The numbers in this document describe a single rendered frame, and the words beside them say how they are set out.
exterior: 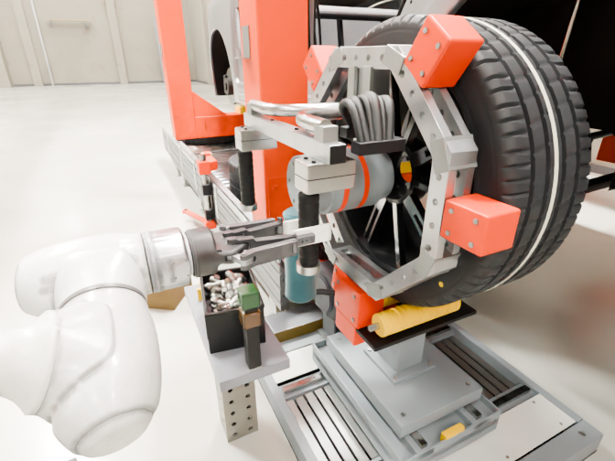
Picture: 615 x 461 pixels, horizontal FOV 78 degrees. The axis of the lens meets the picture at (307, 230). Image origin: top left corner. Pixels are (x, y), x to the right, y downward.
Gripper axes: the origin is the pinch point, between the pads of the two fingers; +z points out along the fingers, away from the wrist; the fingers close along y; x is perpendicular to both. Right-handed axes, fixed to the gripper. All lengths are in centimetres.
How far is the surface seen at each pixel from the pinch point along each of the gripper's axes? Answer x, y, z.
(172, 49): 32, -253, 20
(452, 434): -65, 8, 40
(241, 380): -39.0, -10.4, -11.4
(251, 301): -18.6, -10.1, -7.9
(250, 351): -32.0, -10.6, -8.7
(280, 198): -16, -59, 19
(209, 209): -63, -182, 19
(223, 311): -26.2, -19.6, -11.8
